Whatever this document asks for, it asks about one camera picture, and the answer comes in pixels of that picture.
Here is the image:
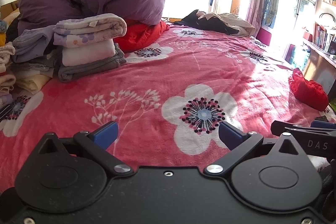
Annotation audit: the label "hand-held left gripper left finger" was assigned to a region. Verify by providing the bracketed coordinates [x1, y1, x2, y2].
[38, 121, 133, 176]

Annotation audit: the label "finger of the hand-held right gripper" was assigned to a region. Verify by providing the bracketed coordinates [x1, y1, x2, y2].
[270, 121, 336, 135]
[311, 120, 336, 130]

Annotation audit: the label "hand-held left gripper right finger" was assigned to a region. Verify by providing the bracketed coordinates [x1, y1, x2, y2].
[204, 121, 302, 176]

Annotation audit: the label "white quilted pajama top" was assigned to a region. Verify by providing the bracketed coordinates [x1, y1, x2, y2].
[62, 39, 117, 67]

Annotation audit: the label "floral quilted pajama pants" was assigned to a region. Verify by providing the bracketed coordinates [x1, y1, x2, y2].
[53, 13, 128, 47]

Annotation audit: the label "stack of folded clothes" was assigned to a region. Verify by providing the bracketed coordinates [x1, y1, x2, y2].
[0, 18, 17, 114]

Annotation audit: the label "person's right hand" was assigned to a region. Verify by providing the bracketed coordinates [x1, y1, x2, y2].
[318, 160, 336, 216]

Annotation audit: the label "red knit sweater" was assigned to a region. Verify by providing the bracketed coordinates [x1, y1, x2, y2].
[288, 68, 330, 111]

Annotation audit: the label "wooden bookshelf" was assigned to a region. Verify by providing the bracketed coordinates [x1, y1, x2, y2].
[302, 38, 336, 98]

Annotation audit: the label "grey folded cloth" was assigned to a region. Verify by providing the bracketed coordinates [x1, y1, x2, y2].
[58, 43, 127, 83]

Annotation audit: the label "blue printed box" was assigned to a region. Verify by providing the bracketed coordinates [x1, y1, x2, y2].
[285, 43, 311, 69]

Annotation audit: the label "pink floral bed blanket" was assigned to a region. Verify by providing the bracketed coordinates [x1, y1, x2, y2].
[0, 18, 336, 188]

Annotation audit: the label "row of books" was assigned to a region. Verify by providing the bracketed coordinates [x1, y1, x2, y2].
[314, 23, 336, 54]

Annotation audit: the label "pale yellow folded cloth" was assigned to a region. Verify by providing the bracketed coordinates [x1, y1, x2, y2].
[16, 74, 51, 94]

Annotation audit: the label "grey printed cloth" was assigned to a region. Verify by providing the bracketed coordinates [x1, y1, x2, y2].
[13, 53, 61, 78]

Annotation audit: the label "red quilt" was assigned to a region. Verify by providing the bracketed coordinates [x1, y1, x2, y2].
[113, 20, 170, 54]

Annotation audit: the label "lavender cloth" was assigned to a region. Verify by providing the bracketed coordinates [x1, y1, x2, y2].
[12, 28, 57, 63]

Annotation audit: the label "beige cloth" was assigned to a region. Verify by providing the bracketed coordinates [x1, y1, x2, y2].
[198, 11, 256, 37]

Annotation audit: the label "dark jacket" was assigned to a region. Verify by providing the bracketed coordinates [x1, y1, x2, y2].
[175, 9, 252, 37]

